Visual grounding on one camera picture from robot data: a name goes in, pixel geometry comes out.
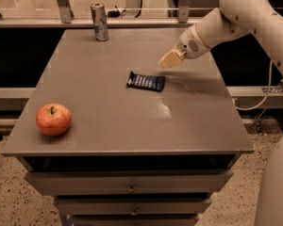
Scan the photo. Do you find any white cable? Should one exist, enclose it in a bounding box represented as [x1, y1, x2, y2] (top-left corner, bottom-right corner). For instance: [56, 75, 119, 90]
[235, 59, 274, 112]

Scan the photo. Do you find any dark blue snack bar wrapper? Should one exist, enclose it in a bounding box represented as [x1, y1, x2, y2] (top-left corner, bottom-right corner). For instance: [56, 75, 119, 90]
[126, 72, 165, 92]

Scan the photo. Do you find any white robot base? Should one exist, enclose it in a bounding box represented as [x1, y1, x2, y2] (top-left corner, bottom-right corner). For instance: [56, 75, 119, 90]
[254, 138, 283, 226]

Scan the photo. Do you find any grey cabinet middle drawer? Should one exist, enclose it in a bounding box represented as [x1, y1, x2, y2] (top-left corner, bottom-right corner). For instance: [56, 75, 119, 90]
[55, 197, 211, 216]

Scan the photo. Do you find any grey cabinet top drawer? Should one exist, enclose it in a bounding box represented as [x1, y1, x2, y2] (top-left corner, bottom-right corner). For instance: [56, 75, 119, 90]
[25, 169, 233, 196]

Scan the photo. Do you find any grey cabinet bottom drawer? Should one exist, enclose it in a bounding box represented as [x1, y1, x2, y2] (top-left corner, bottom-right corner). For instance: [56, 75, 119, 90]
[73, 215, 199, 226]

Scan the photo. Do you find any silver drink can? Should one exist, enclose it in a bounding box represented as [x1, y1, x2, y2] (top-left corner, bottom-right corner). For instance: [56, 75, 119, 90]
[91, 3, 108, 41]

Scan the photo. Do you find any red apple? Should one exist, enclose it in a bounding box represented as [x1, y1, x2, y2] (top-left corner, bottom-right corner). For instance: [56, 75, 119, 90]
[36, 104, 72, 137]

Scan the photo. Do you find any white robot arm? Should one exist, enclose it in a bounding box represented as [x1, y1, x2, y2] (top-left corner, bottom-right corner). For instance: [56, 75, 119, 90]
[159, 0, 283, 76]

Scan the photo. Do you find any grey cabinet drawer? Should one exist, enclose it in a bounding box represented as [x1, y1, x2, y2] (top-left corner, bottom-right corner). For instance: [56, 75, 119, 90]
[25, 169, 233, 196]
[73, 215, 199, 226]
[55, 197, 211, 216]

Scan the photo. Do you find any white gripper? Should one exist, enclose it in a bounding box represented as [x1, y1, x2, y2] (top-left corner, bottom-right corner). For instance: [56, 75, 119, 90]
[158, 25, 209, 69]

